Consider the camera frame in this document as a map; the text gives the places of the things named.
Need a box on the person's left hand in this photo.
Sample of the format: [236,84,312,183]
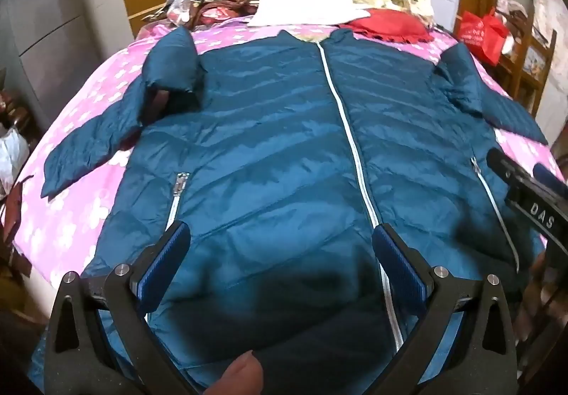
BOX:
[208,353,264,395]

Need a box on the clear plastic bag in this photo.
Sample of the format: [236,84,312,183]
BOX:
[169,0,209,23]

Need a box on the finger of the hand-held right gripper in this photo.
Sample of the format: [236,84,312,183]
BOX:
[531,163,567,197]
[487,147,534,190]

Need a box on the person's right hand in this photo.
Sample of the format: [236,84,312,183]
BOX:
[518,250,561,347]

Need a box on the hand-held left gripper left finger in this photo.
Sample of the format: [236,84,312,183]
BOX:
[43,220,196,395]

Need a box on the teal puffer jacket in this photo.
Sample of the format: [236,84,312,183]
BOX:
[41,26,551,395]

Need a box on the pink floral bed sheet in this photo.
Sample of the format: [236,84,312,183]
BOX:
[0,15,566,320]

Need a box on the grey cabinet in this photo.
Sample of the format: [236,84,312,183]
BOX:
[0,0,129,129]

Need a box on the white folded cloth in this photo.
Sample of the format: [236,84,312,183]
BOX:
[246,0,371,28]

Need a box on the red plastic bag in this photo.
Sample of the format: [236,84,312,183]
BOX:
[457,9,511,66]

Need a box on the wooden chair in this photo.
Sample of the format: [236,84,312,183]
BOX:
[453,0,557,112]

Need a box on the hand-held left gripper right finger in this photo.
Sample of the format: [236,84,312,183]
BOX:
[372,223,520,395]

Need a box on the white plastic bag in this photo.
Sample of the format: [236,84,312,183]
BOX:
[0,126,29,187]

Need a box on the red cloth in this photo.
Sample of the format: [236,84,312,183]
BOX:
[339,9,433,44]

